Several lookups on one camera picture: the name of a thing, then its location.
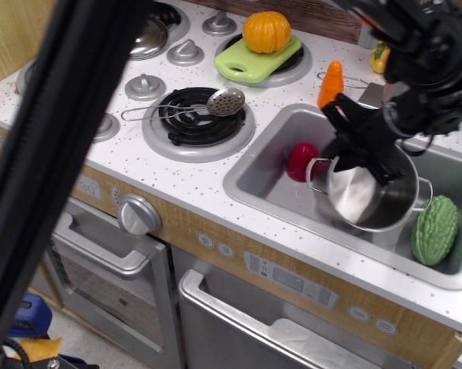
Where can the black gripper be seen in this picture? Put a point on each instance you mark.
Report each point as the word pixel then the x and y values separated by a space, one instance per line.
pixel 362 139

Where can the stainless steel pot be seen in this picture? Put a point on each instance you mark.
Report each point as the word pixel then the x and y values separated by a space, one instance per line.
pixel 354 201

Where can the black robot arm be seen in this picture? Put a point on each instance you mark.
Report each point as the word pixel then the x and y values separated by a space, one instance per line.
pixel 79 65

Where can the grey toy sink basin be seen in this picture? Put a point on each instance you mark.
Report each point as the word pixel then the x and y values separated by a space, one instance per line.
pixel 259 179

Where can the steel pot lid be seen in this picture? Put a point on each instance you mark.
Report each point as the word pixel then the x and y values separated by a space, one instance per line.
pixel 151 40

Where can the red toy vegetable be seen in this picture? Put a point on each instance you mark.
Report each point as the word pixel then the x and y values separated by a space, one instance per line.
pixel 299 158

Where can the orange toy carrot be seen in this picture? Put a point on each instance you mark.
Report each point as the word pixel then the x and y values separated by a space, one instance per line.
pixel 332 84

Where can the back right stove burner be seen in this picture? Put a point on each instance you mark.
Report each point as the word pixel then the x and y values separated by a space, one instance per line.
pixel 295 68

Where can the stove burner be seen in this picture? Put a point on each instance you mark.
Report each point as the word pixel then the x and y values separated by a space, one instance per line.
pixel 295 68
pixel 173 18
pixel 24 76

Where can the yellow toy bell pepper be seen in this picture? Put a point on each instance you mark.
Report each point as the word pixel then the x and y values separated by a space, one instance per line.
pixel 379 57

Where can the green bitter gourd toy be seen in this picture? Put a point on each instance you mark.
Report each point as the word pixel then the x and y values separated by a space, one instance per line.
pixel 434 231

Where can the grey toy faucet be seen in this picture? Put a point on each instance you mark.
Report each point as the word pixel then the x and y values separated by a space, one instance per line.
pixel 372 97

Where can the metal slotted skimmer spoon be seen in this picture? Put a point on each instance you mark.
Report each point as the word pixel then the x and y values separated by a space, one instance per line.
pixel 222 103

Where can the green cutting board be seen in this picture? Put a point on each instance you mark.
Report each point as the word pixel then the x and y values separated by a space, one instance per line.
pixel 239 63

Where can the orange toy pumpkin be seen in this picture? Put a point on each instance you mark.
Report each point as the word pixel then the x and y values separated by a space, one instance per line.
pixel 266 32

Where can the front right black burner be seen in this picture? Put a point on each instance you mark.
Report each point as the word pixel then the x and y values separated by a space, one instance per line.
pixel 195 137

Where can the grey stove knob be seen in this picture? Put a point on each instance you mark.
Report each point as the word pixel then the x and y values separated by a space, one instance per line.
pixel 219 25
pixel 107 129
pixel 185 54
pixel 145 88

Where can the toy dishwasher door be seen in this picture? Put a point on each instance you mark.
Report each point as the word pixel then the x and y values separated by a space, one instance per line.
pixel 230 323

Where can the back left stove burner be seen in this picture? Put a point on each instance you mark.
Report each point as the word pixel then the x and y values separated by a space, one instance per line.
pixel 173 18

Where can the grey oven dial right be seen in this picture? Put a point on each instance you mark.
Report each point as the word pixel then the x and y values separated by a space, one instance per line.
pixel 136 216

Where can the toy oven door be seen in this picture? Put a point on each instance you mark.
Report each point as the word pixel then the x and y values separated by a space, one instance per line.
pixel 118 284

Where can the front left stove burner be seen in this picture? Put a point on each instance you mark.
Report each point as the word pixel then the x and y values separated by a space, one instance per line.
pixel 24 76

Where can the blue clamp tool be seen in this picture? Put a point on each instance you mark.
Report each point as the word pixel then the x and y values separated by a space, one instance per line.
pixel 32 319

